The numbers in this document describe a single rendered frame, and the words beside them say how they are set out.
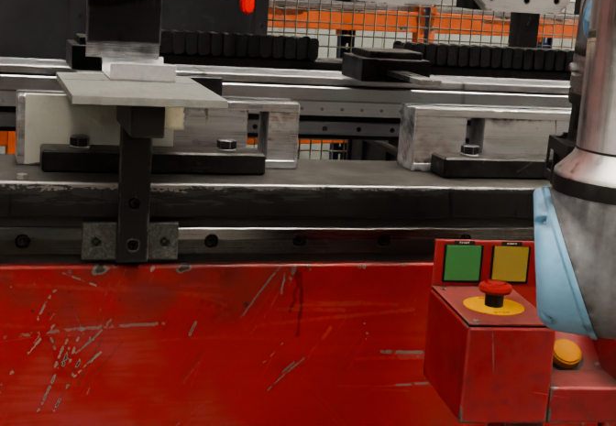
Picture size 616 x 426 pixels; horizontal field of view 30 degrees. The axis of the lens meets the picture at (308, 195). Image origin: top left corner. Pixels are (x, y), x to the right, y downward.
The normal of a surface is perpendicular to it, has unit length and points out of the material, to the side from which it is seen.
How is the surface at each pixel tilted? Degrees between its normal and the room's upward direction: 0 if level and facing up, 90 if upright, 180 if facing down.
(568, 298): 106
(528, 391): 90
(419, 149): 90
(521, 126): 90
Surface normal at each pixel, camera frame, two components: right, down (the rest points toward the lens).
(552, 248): -0.18, -0.20
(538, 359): 0.17, 0.20
